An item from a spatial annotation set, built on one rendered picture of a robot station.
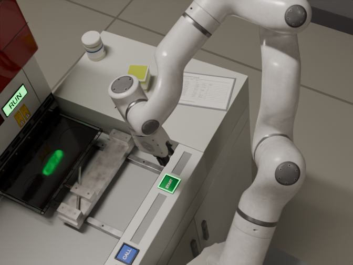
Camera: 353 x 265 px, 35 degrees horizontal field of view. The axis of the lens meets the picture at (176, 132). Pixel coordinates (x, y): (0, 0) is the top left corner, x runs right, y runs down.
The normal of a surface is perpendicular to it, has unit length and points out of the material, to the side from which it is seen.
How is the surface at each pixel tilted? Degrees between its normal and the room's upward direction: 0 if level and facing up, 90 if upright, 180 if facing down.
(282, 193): 89
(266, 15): 53
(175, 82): 60
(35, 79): 90
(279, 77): 49
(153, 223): 0
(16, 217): 0
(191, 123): 0
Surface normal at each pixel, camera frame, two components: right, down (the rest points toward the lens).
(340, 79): -0.13, -0.57
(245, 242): -0.37, 0.15
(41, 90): 0.87, 0.32
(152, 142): -0.40, 0.75
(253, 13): -0.64, 0.25
